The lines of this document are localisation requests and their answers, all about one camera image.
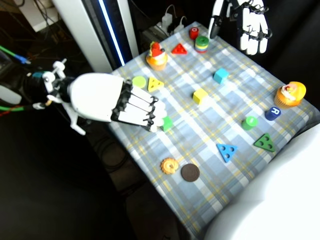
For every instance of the white charger plug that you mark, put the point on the white charger plug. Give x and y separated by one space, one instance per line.
167 20

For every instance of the blue cylinder with letter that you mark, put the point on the blue cylinder with letter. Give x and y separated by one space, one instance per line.
272 113

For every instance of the yellow toy cube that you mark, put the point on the yellow toy cube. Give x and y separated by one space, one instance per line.
200 96

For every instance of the strawberry toy cupcake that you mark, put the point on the strawberry toy cupcake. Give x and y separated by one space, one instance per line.
157 60

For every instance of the blue triangle block with holes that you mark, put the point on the blue triangle block with holes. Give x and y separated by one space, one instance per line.
222 147

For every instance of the green toy cylinder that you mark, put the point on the green toy cylinder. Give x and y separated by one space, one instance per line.
249 123

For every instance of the white pillar with blue strip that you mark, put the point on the white pillar with blue strip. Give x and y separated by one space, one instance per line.
82 32

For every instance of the green toy cube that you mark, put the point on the green toy cube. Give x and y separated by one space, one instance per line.
167 123

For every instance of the yellow swirl biscuit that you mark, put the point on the yellow swirl biscuit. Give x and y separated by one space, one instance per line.
169 166

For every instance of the blue toy cube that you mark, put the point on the blue toy cube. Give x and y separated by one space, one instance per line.
220 75

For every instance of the green triangle block with holes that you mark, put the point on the green triangle block with holes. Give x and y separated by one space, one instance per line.
265 147

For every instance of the brown round sandwich cookie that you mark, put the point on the brown round sandwich cookie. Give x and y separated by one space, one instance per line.
190 172

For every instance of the yellow triangle block with holes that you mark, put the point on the yellow triangle block with holes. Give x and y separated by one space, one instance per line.
152 87

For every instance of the blue plaid tablecloth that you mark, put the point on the blue plaid tablecloth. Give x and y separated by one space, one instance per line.
200 120

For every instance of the white robot torso shell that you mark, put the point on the white robot torso shell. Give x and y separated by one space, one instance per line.
275 195

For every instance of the red triangle block with holes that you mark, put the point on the red triangle block with holes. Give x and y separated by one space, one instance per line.
183 52

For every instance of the red toy cylinder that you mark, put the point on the red toy cylinder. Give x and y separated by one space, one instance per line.
194 33

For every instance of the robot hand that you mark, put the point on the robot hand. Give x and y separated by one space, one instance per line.
252 22
95 95

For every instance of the orange toy cupcake yellow cream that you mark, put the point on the orange toy cupcake yellow cream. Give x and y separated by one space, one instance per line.
290 96

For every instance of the green round sandwich cookie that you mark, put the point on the green round sandwich cookie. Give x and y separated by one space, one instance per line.
139 82

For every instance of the white power strip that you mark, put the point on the white power strip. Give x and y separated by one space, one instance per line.
162 28

